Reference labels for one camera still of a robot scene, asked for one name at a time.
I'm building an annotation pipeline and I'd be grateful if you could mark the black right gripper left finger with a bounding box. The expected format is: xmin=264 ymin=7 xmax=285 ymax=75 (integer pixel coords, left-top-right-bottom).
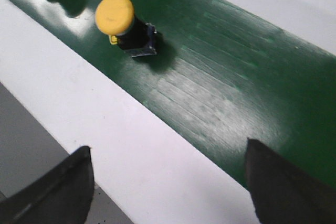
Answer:
xmin=1 ymin=146 xmax=95 ymax=223

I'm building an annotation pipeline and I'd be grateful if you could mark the green conveyor belt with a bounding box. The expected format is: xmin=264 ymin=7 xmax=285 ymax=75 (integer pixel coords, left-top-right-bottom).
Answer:
xmin=10 ymin=0 xmax=335 ymax=187

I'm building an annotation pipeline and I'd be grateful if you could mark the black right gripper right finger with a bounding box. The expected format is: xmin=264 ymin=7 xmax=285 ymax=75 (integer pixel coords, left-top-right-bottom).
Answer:
xmin=245 ymin=138 xmax=335 ymax=223

